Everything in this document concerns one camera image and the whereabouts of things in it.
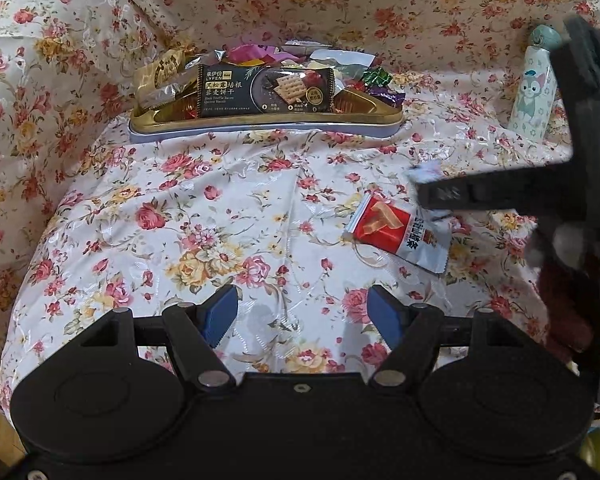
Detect black biscuit packet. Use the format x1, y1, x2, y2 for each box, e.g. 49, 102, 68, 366
197, 63, 336, 117

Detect pink snack packet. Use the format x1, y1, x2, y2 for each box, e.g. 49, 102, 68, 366
227, 43, 282, 67

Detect silver foil packet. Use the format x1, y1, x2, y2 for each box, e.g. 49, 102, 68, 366
309, 49, 377, 69

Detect grey rimmed gold tin tray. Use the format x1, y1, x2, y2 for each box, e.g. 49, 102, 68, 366
129, 40, 407, 137

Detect red white snack packet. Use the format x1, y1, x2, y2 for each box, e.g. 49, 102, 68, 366
346, 192, 451, 275

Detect pale green cartoon water bottle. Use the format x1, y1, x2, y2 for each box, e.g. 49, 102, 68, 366
508, 24, 564, 144

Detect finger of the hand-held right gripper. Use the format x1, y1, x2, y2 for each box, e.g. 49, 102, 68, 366
415, 162, 584, 214

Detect purple green foil candy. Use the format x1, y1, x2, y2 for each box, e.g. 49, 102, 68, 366
362, 67, 406, 107

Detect floral sofa cover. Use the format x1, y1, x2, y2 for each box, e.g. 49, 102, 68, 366
0, 0, 600, 413

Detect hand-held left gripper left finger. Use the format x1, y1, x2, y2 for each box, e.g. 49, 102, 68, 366
75, 284, 241, 389

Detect person's right forearm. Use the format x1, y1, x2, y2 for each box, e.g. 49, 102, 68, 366
527, 220, 600, 367

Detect gold patterned pastry packet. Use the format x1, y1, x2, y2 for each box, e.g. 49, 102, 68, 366
133, 49, 197, 112

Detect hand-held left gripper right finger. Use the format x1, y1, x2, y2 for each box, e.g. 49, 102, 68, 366
367, 284, 531, 389

